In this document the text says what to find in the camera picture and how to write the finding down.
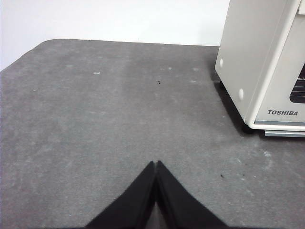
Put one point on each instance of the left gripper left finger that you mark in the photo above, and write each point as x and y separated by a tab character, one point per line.
133	202

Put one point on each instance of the silver crumb tray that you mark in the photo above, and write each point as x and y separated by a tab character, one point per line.
286	133

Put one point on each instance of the cream Toshiba toaster oven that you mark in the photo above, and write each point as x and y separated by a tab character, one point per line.
250	47

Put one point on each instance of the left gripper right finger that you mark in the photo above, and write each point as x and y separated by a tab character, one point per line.
181	202

